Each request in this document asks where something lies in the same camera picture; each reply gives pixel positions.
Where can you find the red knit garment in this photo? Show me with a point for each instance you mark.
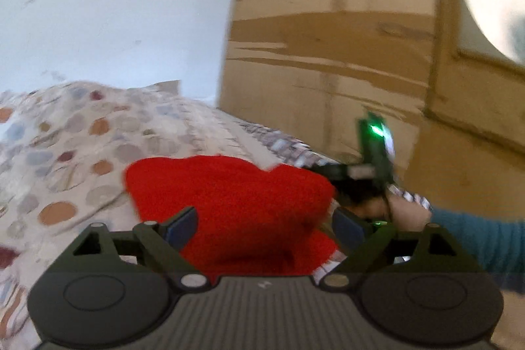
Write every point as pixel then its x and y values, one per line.
pixel 229 202

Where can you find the brown wooden wardrobe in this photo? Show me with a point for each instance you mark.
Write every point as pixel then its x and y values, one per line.
pixel 328 46

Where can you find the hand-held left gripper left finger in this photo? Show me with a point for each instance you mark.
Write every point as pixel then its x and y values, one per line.
pixel 182 229

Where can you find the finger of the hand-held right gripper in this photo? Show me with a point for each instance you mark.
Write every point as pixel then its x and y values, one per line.
pixel 328 171

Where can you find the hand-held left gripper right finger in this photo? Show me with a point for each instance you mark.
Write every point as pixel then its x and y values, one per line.
pixel 348 229

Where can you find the person's right hand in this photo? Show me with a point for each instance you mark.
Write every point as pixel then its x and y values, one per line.
pixel 408 214

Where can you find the dotted patterned bed sheet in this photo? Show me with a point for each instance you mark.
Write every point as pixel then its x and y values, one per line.
pixel 61 153

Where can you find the person's right forearm teal sleeve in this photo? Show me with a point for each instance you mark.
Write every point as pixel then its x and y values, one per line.
pixel 484 239

